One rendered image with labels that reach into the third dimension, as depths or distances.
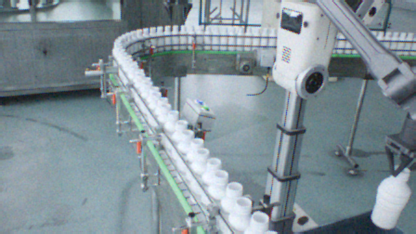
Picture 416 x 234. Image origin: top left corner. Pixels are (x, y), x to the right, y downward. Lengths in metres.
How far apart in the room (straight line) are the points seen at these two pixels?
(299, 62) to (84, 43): 3.07
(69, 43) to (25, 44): 0.42
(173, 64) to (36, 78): 2.04
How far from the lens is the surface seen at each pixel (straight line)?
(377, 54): 0.89
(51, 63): 4.31
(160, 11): 6.38
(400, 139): 0.96
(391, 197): 1.01
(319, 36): 1.54
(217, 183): 0.93
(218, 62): 2.74
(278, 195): 1.89
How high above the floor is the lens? 1.68
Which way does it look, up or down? 25 degrees down
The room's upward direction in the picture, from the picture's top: 3 degrees clockwise
